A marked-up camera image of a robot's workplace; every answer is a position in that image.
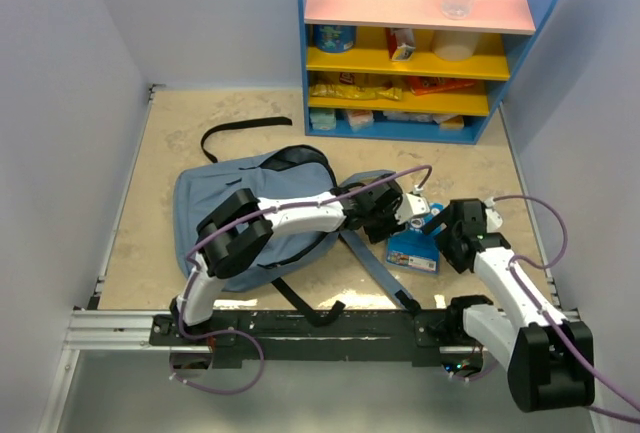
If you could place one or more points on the blue student backpack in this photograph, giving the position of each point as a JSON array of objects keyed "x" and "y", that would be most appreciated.
[{"x": 292, "y": 172}]

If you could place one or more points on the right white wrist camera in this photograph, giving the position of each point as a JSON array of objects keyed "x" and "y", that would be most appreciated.
[{"x": 494, "y": 220}]

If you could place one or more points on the white round container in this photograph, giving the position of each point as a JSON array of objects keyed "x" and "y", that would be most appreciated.
[{"x": 455, "y": 46}]

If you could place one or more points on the red snack packet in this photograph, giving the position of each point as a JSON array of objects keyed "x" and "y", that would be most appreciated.
[{"x": 423, "y": 85}]

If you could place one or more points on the white tissue pack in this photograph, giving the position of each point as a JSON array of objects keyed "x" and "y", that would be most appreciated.
[{"x": 358, "y": 119}]

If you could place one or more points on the yellow sponge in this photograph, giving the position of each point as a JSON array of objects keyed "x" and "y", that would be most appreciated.
[{"x": 454, "y": 123}]

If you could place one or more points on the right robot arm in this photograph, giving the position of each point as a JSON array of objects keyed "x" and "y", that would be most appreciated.
[{"x": 546, "y": 357}]

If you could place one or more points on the red white carton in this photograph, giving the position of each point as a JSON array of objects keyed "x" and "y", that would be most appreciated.
[{"x": 400, "y": 44}]

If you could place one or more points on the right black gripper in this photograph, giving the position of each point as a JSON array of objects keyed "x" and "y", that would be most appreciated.
[{"x": 445, "y": 217}]

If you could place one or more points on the yellow snack bag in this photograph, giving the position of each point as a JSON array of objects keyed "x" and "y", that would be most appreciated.
[{"x": 355, "y": 86}]

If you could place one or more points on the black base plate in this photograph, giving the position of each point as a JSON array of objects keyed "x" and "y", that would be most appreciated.
[{"x": 357, "y": 335}]

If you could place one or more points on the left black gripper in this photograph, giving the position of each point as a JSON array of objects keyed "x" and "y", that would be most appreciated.
[{"x": 377, "y": 235}]

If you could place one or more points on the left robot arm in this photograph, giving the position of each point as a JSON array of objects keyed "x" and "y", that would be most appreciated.
[{"x": 237, "y": 232}]

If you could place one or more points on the aluminium rail frame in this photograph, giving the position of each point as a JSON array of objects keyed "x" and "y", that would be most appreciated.
[{"x": 111, "y": 379}]

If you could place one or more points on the blue bottom book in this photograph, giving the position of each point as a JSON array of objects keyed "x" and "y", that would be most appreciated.
[{"x": 412, "y": 249}]

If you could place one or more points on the blue round tin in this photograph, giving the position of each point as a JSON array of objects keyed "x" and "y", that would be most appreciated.
[{"x": 334, "y": 38}]

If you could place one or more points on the blue shelf unit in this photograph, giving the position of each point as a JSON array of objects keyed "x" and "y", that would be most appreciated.
[{"x": 403, "y": 70}]

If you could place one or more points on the teal tissue pack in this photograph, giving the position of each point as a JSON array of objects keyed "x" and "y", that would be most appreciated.
[{"x": 322, "y": 119}]

